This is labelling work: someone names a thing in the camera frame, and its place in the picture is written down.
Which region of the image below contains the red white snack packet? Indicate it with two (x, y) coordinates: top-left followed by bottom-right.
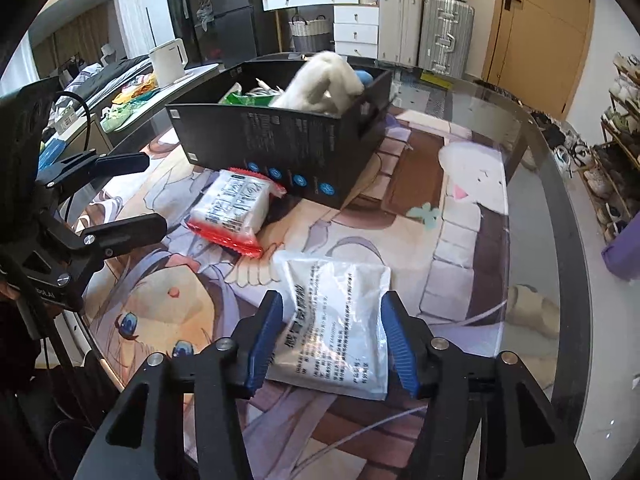
(186, 168), (286, 258)

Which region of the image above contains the white hard suitcase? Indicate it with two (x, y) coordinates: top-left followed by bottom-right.
(378, 0), (424, 67)

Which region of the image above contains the striped woven basket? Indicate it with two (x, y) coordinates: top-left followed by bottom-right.
(290, 14), (332, 53)

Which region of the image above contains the black cardboard box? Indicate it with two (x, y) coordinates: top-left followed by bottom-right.
(166, 58), (393, 209)

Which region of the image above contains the anime print table mat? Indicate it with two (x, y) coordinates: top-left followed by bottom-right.
(75, 110), (508, 479)

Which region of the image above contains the white plush toy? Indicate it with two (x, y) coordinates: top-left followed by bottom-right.
(269, 51), (364, 115)

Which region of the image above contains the wooden door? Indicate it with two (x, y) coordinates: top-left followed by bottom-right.
(483, 0), (594, 119)

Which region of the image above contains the white drawer cabinet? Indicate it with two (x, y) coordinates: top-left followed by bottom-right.
(262, 0), (378, 60)

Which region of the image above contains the white electric kettle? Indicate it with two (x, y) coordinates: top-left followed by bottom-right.
(149, 38), (189, 88)

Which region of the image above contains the silver aluminium suitcase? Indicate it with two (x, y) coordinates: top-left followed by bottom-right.
(418, 0), (475, 79)

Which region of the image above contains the wooden shoe rack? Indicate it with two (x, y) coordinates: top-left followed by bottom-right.
(582, 52), (639, 243)

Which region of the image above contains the black refrigerator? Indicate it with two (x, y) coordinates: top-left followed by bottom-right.
(167, 0), (278, 67)

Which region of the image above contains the green white medicine bag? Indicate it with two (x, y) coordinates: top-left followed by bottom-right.
(218, 78), (283, 107)

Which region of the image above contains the purple shopping bag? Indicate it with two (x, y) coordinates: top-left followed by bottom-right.
(601, 214), (640, 282)

